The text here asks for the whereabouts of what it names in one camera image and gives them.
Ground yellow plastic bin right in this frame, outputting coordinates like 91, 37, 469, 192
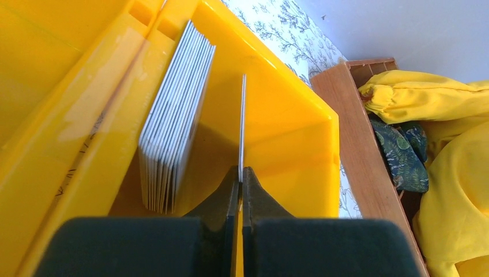
15, 1, 339, 276

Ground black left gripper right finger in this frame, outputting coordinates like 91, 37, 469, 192
242, 167, 420, 276

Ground white credit card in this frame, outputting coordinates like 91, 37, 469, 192
238, 74, 247, 183

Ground yellow plastic bin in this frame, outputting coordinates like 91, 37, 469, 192
15, 1, 339, 276
1, 1, 162, 276

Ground floral table mat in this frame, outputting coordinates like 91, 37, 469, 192
224, 1, 362, 219

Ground brown wooden tray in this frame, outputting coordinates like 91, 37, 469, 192
310, 58, 429, 276

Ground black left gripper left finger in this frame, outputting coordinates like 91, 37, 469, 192
35, 166, 239, 276

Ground yellow cloth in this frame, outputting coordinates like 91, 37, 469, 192
359, 70, 488, 276

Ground green patterned cloth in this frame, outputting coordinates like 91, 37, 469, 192
368, 114, 429, 193

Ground yellow plastic bin middle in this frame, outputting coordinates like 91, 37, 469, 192
1, 1, 162, 276

